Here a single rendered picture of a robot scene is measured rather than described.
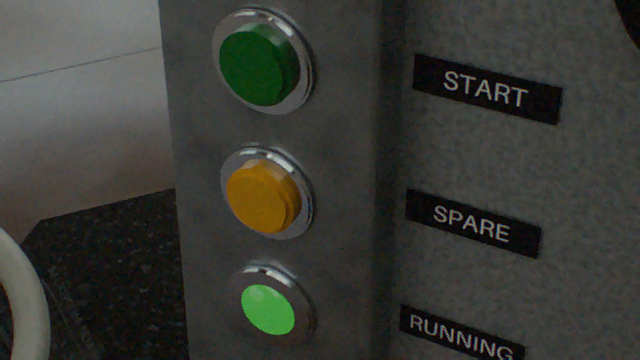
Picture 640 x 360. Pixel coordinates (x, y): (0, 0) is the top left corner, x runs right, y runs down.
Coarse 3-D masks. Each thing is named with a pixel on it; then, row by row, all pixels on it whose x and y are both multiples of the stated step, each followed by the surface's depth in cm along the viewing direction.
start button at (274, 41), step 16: (240, 32) 35; (256, 32) 35; (224, 48) 35; (240, 48) 35; (256, 48) 35; (272, 48) 35; (224, 64) 36; (240, 64) 35; (256, 64) 35; (272, 64) 35; (288, 64) 35; (240, 80) 36; (256, 80) 35; (272, 80) 35; (288, 80) 35; (240, 96) 36; (256, 96) 36; (272, 96) 35
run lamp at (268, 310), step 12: (252, 288) 41; (264, 288) 41; (252, 300) 41; (264, 300) 41; (276, 300) 41; (252, 312) 42; (264, 312) 41; (276, 312) 41; (288, 312) 41; (264, 324) 41; (276, 324) 41; (288, 324) 41
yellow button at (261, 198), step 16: (240, 176) 38; (256, 176) 38; (272, 176) 38; (240, 192) 38; (256, 192) 38; (272, 192) 38; (288, 192) 38; (240, 208) 39; (256, 208) 38; (272, 208) 38; (288, 208) 38; (256, 224) 39; (272, 224) 38; (288, 224) 38
